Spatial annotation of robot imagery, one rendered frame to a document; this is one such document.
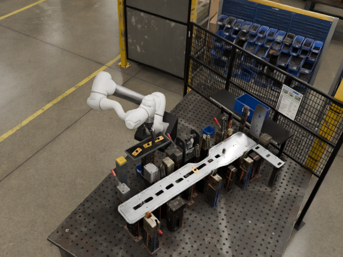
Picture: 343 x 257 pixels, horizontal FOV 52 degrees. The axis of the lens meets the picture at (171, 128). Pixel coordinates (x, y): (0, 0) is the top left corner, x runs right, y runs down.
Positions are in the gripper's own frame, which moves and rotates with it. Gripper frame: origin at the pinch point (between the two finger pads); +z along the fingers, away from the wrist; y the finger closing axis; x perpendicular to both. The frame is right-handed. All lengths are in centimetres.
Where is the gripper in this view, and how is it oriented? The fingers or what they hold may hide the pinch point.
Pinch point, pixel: (148, 139)
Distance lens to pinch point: 278.5
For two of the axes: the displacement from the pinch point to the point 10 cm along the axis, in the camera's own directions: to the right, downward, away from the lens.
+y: 5.8, 5.7, -5.9
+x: 8.1, -3.6, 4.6
